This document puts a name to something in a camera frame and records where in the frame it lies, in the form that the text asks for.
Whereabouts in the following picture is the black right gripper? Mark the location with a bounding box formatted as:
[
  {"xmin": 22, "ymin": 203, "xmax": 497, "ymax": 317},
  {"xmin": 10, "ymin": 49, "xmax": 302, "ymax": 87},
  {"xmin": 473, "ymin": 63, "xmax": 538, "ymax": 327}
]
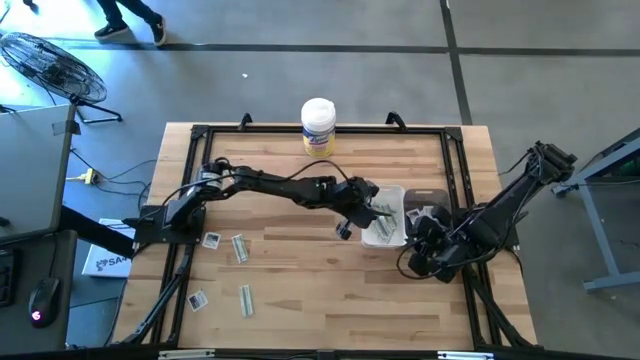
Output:
[{"xmin": 407, "ymin": 204, "xmax": 469, "ymax": 284}]

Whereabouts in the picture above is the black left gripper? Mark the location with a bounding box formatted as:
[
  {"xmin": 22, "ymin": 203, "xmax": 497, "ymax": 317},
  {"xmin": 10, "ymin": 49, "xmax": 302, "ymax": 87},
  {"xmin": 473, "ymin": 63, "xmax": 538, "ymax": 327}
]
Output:
[{"xmin": 339, "ymin": 175, "xmax": 395, "ymax": 229}]

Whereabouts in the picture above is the green white bandage packet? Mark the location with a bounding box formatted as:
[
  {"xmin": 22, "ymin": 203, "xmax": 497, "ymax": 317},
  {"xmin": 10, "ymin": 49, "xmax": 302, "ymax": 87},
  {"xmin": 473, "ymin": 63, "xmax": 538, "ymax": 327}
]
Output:
[
  {"xmin": 231, "ymin": 233, "xmax": 250, "ymax": 265},
  {"xmin": 379, "ymin": 202, "xmax": 401, "ymax": 226},
  {"xmin": 238, "ymin": 284, "xmax": 255, "ymax": 319},
  {"xmin": 370, "ymin": 215, "xmax": 397, "ymax": 245}
]

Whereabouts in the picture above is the white plastic bin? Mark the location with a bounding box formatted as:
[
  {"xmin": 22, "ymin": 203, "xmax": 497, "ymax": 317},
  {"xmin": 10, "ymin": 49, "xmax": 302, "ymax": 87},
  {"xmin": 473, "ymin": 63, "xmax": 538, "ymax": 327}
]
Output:
[{"xmin": 360, "ymin": 184, "xmax": 409, "ymax": 250}]

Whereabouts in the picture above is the translucent grey plastic bin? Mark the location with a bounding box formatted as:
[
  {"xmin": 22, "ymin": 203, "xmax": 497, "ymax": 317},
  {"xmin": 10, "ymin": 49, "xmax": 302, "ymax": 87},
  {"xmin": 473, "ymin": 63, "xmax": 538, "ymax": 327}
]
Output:
[{"xmin": 403, "ymin": 188, "xmax": 451, "ymax": 236}]

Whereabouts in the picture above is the Lysol disinfecting wipes canister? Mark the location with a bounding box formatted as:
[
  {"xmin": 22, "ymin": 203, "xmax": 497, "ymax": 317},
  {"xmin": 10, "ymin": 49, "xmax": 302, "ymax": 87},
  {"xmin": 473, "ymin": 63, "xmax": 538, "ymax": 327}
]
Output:
[{"xmin": 300, "ymin": 97, "xmax": 337, "ymax": 159}]

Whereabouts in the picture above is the white cardboard box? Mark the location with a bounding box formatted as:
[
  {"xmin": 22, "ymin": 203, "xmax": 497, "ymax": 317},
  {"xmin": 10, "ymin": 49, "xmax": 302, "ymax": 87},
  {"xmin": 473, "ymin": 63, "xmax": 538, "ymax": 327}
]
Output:
[{"xmin": 81, "ymin": 218, "xmax": 137, "ymax": 279}]

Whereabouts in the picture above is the person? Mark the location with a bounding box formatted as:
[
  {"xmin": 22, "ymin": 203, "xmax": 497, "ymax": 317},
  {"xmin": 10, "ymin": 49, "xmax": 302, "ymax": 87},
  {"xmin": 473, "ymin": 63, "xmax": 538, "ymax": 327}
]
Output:
[{"xmin": 93, "ymin": 0, "xmax": 168, "ymax": 47}]

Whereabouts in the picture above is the black computer mouse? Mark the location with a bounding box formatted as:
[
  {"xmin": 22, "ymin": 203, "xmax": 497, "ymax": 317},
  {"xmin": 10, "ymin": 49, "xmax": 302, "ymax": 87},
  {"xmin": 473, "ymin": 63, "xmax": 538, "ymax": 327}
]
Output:
[{"xmin": 28, "ymin": 277, "xmax": 61, "ymax": 329}]

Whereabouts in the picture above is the dark desk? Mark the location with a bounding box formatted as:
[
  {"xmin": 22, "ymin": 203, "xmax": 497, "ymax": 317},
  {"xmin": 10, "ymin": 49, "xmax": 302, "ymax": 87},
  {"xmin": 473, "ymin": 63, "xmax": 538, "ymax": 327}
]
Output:
[{"xmin": 0, "ymin": 229, "xmax": 79, "ymax": 354}]

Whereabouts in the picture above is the black floor fan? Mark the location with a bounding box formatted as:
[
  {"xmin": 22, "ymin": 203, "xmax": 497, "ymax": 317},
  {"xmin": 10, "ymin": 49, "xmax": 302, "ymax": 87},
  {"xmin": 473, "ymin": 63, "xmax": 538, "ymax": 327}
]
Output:
[{"xmin": 0, "ymin": 32, "xmax": 124, "ymax": 125}]

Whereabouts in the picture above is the black keyboard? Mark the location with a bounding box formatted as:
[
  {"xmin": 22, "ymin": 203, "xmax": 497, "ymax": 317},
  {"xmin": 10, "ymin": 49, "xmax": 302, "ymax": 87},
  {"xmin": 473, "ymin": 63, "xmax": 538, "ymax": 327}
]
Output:
[{"xmin": 0, "ymin": 248, "xmax": 20, "ymax": 307}]

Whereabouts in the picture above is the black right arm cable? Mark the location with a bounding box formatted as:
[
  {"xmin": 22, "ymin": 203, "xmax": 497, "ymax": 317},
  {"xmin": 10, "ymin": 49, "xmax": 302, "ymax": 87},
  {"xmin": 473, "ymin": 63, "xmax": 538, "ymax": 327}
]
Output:
[{"xmin": 396, "ymin": 238, "xmax": 441, "ymax": 281}]

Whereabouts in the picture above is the black aluminium table frame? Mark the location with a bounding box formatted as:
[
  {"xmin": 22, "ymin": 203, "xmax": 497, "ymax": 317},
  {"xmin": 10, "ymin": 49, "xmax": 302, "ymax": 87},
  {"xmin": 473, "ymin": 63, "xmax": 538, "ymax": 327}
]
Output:
[{"xmin": 112, "ymin": 123, "xmax": 539, "ymax": 351}]

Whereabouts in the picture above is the grey metal table frame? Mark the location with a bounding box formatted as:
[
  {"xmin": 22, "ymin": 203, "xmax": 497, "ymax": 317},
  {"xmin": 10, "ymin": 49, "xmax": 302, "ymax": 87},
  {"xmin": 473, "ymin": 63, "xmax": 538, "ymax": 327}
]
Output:
[{"xmin": 552, "ymin": 127, "xmax": 640, "ymax": 294}]

